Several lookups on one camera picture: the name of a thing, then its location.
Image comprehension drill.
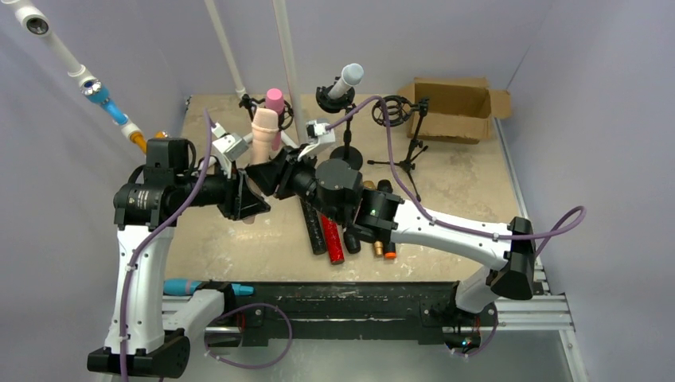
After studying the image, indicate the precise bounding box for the round base mic stand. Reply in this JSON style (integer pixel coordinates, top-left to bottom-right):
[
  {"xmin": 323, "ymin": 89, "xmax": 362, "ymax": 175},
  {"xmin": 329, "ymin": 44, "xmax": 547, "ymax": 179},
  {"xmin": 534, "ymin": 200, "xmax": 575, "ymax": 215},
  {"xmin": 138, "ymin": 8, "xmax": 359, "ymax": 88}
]
[{"xmin": 315, "ymin": 83, "xmax": 363, "ymax": 170}]

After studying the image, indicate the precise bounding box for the black orange-tipped microphone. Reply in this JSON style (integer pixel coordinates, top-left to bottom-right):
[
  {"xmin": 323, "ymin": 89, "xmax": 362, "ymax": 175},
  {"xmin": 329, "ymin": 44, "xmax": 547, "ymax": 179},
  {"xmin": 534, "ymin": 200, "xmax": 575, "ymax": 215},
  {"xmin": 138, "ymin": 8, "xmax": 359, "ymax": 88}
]
[{"xmin": 377, "ymin": 179, "xmax": 396, "ymax": 259}]

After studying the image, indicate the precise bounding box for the peach pink microphone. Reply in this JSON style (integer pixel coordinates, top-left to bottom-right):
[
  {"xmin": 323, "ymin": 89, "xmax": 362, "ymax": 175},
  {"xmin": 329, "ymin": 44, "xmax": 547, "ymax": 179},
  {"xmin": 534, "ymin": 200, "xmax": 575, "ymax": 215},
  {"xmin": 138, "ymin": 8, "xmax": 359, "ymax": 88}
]
[{"xmin": 243, "ymin": 107, "xmax": 279, "ymax": 225}]

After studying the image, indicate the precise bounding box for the black glitter microphone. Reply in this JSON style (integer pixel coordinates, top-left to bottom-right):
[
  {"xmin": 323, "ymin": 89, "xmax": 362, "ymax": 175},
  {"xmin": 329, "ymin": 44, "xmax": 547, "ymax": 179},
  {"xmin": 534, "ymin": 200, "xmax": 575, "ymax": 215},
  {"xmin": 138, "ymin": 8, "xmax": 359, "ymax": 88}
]
[{"xmin": 300, "ymin": 201, "xmax": 327, "ymax": 255}]

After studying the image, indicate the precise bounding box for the plain black microphone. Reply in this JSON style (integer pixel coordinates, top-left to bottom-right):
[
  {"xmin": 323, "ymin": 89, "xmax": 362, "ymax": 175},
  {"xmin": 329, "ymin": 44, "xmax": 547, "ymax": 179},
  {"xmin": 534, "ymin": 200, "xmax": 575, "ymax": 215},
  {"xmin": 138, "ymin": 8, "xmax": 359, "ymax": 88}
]
[{"xmin": 342, "ymin": 228, "xmax": 361, "ymax": 254}]

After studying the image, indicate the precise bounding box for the red glitter microphone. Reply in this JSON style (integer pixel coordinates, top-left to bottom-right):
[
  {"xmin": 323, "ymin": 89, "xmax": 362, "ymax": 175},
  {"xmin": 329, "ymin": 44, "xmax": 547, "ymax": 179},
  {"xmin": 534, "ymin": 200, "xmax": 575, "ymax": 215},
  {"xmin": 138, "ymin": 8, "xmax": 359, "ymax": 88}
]
[{"xmin": 321, "ymin": 215, "xmax": 345, "ymax": 265}]

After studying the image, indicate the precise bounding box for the gold microphone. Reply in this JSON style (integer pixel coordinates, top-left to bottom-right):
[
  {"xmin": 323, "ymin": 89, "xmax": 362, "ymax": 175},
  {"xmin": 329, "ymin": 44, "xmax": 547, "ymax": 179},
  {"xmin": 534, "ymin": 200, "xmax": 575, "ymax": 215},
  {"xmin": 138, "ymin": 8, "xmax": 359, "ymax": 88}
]
[{"xmin": 364, "ymin": 180, "xmax": 384, "ymax": 257}]

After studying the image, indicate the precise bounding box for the tripod mic stand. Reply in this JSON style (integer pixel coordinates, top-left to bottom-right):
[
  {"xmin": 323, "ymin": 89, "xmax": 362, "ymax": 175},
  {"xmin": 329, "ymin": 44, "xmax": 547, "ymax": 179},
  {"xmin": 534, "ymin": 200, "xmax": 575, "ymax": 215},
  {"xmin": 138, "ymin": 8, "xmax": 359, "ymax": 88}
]
[
  {"xmin": 367, "ymin": 95, "xmax": 431, "ymax": 202},
  {"xmin": 238, "ymin": 94, "xmax": 294, "ymax": 131}
]

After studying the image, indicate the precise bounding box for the blue microphone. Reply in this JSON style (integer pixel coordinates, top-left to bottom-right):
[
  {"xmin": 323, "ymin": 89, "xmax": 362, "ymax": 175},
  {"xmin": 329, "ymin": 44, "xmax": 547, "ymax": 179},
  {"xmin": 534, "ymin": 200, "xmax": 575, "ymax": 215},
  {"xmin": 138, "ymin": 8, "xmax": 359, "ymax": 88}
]
[{"xmin": 163, "ymin": 279, "xmax": 255, "ymax": 296}]

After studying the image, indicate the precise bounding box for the white microphone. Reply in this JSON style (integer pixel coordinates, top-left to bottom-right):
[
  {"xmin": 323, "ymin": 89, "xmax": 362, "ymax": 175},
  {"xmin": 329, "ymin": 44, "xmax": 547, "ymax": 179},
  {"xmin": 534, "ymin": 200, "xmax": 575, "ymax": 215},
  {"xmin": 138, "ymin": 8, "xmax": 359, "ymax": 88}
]
[{"xmin": 327, "ymin": 63, "xmax": 365, "ymax": 99}]

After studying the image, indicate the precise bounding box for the cardboard box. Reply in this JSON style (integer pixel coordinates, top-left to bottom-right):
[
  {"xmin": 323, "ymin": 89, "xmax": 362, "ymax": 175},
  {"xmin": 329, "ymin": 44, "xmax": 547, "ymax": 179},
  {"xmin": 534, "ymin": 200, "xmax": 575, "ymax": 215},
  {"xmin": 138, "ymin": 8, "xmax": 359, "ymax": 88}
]
[{"xmin": 397, "ymin": 77, "xmax": 512, "ymax": 144}]

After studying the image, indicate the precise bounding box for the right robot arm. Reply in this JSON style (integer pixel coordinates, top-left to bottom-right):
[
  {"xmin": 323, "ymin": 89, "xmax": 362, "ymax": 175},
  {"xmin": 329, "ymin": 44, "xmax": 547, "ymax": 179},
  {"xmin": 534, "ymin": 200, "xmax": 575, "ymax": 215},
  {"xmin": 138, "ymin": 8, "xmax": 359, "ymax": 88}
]
[{"xmin": 246, "ymin": 148, "xmax": 535, "ymax": 314}]

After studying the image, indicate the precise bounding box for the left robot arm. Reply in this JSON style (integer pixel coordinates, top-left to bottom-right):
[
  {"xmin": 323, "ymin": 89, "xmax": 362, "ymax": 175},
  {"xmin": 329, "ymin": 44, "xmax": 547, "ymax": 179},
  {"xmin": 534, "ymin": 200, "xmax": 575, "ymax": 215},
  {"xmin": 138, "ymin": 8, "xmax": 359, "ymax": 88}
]
[{"xmin": 87, "ymin": 134, "xmax": 270, "ymax": 380}]

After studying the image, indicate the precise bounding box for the overhead pipe with fittings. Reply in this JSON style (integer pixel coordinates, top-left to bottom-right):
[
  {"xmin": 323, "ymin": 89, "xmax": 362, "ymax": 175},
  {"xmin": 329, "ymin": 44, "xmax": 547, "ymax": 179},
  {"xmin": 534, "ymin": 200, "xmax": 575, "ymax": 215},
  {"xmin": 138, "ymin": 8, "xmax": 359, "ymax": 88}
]
[{"xmin": 1, "ymin": 0, "xmax": 148, "ymax": 153}]

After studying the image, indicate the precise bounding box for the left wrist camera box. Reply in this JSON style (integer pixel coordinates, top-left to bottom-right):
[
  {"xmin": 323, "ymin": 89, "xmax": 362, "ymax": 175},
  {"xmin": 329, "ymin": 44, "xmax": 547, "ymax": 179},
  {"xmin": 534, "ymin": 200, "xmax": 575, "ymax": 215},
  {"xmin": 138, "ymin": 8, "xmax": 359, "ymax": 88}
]
[{"xmin": 211, "ymin": 123, "xmax": 249, "ymax": 166}]

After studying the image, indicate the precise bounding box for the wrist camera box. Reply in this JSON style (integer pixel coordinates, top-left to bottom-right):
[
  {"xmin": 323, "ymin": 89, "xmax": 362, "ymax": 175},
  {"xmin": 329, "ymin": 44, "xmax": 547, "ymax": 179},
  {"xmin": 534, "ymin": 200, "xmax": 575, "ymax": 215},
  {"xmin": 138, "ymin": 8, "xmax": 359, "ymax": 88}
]
[
  {"xmin": 211, "ymin": 123, "xmax": 249, "ymax": 166},
  {"xmin": 298, "ymin": 119, "xmax": 336, "ymax": 159}
]

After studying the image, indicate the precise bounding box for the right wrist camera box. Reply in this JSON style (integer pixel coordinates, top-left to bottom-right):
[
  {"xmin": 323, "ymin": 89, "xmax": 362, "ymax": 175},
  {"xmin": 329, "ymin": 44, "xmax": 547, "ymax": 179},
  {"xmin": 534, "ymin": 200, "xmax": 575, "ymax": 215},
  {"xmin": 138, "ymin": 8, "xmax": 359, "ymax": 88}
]
[{"xmin": 298, "ymin": 119, "xmax": 336, "ymax": 159}]

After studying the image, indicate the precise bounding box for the white PVC pipe frame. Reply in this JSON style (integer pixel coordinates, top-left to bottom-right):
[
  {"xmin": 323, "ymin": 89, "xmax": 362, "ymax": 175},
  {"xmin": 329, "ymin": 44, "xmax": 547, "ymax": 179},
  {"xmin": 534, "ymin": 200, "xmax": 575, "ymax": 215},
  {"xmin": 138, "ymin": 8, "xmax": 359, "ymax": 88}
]
[{"xmin": 204, "ymin": 0, "xmax": 309, "ymax": 143}]

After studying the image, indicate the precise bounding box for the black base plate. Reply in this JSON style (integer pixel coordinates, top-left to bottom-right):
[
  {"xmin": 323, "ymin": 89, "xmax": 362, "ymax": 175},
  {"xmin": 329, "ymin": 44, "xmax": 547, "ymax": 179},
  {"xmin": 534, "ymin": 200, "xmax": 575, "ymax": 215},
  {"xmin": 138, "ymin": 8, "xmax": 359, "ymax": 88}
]
[{"xmin": 206, "ymin": 282, "xmax": 497, "ymax": 352}]

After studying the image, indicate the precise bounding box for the aluminium rail frame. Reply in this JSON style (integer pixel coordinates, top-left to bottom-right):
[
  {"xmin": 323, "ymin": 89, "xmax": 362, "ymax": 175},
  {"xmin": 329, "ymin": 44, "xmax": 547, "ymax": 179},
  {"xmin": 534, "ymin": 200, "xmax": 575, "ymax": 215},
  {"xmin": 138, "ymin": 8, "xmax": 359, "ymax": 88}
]
[{"xmin": 95, "ymin": 95, "xmax": 589, "ymax": 382}]

